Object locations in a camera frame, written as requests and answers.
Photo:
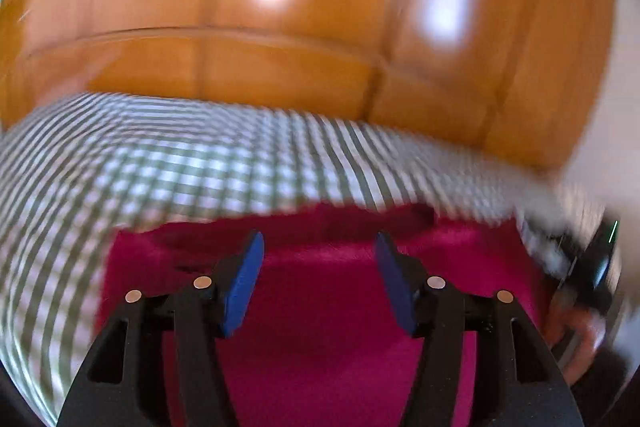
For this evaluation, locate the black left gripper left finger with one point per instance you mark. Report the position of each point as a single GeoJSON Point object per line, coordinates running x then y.
{"type": "Point", "coordinates": [155, 362]}

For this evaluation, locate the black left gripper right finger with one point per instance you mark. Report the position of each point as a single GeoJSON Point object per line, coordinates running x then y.
{"type": "Point", "coordinates": [487, 345]}

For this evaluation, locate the crimson red fleece garment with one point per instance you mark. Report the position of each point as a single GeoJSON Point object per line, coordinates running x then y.
{"type": "Point", "coordinates": [319, 345]}

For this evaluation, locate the person's right hand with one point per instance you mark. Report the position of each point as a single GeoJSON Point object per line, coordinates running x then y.
{"type": "Point", "coordinates": [586, 323]}

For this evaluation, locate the green white checkered bedsheet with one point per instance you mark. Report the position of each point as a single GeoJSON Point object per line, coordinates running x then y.
{"type": "Point", "coordinates": [75, 171]}

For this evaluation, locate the glossy wooden wardrobe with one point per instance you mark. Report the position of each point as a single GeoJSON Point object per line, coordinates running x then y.
{"type": "Point", "coordinates": [516, 79]}

